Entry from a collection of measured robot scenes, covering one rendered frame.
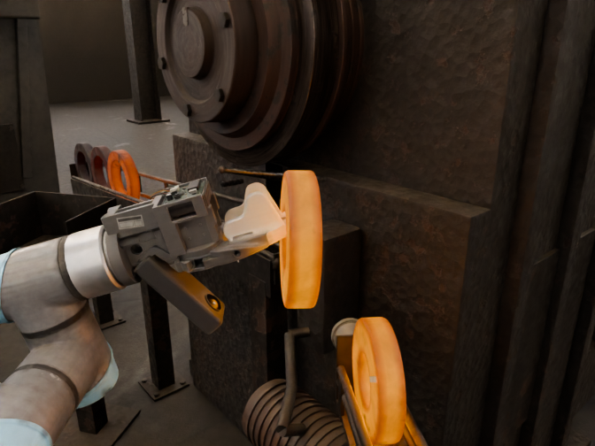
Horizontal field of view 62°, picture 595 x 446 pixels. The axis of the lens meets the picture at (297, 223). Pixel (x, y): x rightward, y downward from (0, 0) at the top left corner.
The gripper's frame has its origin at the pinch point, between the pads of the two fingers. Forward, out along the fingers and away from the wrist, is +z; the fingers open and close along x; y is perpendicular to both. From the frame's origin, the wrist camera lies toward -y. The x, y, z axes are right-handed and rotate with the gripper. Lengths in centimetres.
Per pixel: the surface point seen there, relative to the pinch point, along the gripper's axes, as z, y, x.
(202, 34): -6.8, 22.8, 38.9
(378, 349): 5.1, -16.8, -3.8
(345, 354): 1.5, -24.5, 7.6
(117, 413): -72, -76, 80
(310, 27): 10.2, 19.3, 30.1
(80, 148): -70, 0, 138
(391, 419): 4.3, -23.3, -7.9
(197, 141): -20, -1, 82
